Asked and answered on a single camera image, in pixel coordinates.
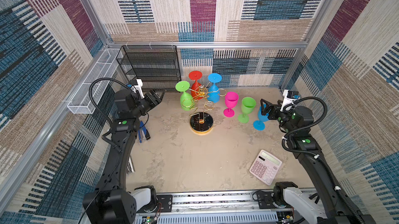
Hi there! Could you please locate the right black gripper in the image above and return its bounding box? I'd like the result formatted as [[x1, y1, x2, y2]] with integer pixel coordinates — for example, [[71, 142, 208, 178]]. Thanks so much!
[[260, 99, 296, 135]]

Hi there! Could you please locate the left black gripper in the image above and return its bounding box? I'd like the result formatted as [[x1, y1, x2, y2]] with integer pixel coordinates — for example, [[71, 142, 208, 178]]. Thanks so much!
[[131, 89, 164, 120]]

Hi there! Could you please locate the green plastic wine glass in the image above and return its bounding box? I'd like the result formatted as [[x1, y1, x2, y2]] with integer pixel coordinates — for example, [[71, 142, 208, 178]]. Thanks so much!
[[238, 97, 256, 123], [175, 81, 194, 111]]

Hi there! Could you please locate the blue plastic wine glass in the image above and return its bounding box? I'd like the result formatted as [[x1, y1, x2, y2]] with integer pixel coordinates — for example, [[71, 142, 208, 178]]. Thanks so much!
[[207, 73, 222, 103], [253, 107, 269, 131]]

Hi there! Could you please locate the magenta plastic wine glass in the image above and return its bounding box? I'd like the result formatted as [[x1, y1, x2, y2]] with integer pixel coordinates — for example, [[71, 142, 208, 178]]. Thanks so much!
[[223, 92, 239, 118]]

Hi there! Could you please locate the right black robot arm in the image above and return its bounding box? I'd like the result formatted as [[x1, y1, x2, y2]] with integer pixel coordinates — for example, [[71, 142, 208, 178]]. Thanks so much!
[[260, 97, 375, 224]]

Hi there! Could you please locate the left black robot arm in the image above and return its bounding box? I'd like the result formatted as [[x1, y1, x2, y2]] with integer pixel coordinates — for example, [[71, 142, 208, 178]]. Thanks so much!
[[82, 84, 166, 224]]

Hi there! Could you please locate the black mesh shelf rack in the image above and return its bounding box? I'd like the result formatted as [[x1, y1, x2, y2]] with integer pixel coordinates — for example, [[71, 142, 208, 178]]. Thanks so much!
[[116, 45, 181, 90]]

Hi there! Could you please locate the red plastic wine glass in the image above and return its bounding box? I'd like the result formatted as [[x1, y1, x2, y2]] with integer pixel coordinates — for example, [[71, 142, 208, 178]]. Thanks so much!
[[189, 71, 202, 100]]

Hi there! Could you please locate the pink calculator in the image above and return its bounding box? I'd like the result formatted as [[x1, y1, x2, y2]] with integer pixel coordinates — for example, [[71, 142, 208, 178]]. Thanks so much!
[[249, 150, 283, 186]]

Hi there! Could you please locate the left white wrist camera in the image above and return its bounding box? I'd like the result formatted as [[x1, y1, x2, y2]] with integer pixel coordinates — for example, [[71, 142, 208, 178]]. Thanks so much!
[[128, 78, 144, 99]]

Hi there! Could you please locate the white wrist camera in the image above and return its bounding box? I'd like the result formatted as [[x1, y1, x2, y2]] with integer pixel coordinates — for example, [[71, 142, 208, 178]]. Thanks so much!
[[128, 78, 144, 99], [280, 89, 300, 112]]

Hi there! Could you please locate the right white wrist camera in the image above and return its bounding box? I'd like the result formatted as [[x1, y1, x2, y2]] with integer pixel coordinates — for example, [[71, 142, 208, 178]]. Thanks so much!
[[280, 89, 300, 112]]

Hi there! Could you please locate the gold wire wine glass rack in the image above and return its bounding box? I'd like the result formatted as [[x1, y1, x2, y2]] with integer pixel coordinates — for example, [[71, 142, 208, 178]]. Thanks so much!
[[187, 86, 227, 136]]

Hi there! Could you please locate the white wire mesh basket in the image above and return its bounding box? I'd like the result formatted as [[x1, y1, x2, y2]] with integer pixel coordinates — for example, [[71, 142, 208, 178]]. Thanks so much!
[[67, 48, 119, 114]]

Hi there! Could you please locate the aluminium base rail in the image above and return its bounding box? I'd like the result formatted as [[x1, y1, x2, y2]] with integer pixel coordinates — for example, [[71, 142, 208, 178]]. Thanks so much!
[[77, 189, 356, 224]]

